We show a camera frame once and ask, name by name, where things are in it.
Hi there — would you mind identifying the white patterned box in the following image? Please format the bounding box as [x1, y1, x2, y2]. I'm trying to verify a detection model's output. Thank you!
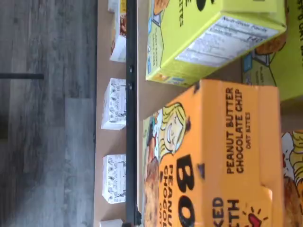
[99, 218, 124, 227]
[100, 78, 127, 131]
[102, 154, 127, 204]

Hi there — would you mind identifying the orange Bobo's peanut butter box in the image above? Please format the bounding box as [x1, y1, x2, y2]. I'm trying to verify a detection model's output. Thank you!
[280, 129, 303, 227]
[141, 79, 285, 227]

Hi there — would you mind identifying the yellow white granola box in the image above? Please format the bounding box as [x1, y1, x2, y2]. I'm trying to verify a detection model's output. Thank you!
[107, 0, 128, 63]

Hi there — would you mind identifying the green Bobo's apple pie box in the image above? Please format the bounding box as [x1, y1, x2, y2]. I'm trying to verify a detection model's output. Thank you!
[145, 0, 287, 87]
[241, 0, 303, 103]

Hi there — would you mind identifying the black flat bar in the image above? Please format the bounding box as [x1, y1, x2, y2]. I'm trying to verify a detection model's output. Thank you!
[0, 73, 45, 80]

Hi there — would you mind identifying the black shelf rail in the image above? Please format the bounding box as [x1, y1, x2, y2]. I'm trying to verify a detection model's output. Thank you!
[125, 0, 143, 227]

